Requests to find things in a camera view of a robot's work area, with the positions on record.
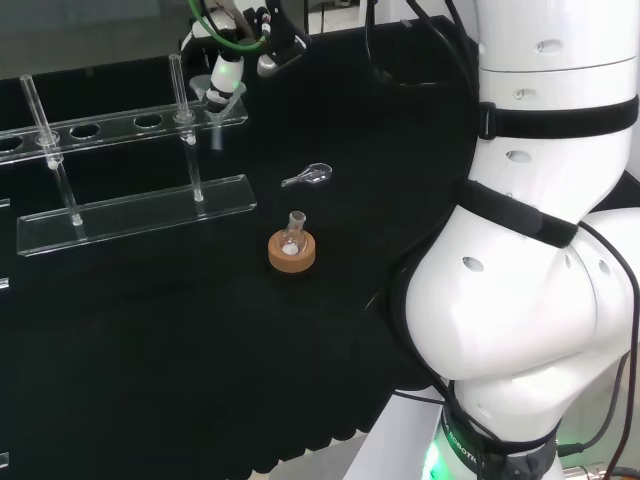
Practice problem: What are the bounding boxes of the clear glass weighing funnel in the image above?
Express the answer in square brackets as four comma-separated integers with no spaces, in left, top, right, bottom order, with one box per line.
[280,162,334,190]

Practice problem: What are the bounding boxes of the clear acrylic funnel stand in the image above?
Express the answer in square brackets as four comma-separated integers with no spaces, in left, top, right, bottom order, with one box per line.
[0,53,259,259]

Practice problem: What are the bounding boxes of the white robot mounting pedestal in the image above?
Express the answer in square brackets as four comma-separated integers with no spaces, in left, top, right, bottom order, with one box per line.
[343,388,447,480]

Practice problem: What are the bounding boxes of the black cable with connector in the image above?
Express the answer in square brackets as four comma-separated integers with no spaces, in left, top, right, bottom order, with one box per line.
[553,222,640,457]

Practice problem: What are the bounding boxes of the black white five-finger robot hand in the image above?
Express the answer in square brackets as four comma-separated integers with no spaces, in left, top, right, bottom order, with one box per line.
[180,0,308,117]

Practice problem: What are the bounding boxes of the clear plastic funnel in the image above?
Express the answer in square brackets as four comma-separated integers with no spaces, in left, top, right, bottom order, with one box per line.
[189,74,248,151]

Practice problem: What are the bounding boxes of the small round-bottom glass flask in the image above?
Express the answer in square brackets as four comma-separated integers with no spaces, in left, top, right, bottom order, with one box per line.
[279,210,308,256]

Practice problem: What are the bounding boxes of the brown cork ring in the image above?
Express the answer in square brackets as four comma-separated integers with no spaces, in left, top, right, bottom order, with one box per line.
[267,228,319,276]

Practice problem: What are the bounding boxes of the black bench cloth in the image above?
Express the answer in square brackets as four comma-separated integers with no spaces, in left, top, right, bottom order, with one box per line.
[0,14,482,477]

